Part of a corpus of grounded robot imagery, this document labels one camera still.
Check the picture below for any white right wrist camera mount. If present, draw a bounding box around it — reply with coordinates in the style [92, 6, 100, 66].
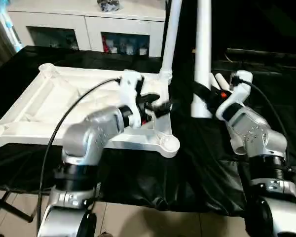
[215, 70, 254, 122]

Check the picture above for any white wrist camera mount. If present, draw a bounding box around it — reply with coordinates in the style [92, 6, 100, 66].
[119, 70, 146, 129]
[215, 70, 254, 122]

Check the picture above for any black metal table frame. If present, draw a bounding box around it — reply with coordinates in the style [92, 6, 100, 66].
[0, 190, 32, 223]

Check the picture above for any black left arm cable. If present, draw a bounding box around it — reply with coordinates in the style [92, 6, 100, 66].
[36, 77, 122, 233]

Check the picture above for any dark object on cabinet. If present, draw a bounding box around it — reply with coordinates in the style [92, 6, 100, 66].
[97, 0, 124, 12]

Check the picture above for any white cabinet with glass doors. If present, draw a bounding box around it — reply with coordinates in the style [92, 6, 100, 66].
[7, 0, 168, 58]

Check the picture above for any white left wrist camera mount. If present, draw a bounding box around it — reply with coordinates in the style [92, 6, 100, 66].
[119, 70, 146, 129]

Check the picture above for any white plastic table top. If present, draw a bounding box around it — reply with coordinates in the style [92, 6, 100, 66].
[0, 63, 182, 159]

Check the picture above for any black mat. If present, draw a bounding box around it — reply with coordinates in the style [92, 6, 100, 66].
[0, 45, 296, 219]

